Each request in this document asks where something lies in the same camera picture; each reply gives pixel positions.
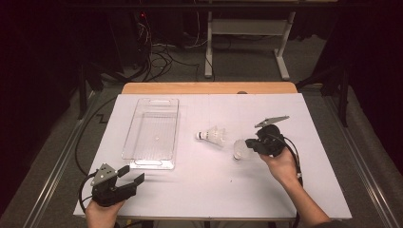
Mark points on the clear plastic container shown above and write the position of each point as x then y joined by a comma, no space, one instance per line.
152,126

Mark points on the white table cover board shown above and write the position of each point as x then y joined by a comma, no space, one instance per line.
190,190

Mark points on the person's left hand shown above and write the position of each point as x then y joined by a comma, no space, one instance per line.
101,217

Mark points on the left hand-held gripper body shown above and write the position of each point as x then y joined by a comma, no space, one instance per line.
107,193

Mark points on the wooden table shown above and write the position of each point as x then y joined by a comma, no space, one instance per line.
206,87

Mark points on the aluminium floor rail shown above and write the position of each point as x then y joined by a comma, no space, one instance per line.
53,177
361,177

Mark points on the black metal stand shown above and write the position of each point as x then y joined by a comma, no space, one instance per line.
343,101
83,95

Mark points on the white metal desk frame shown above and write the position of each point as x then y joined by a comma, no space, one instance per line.
247,27

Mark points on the person's right hand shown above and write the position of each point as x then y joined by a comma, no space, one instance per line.
283,169

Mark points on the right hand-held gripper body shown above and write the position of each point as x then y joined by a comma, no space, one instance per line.
271,142

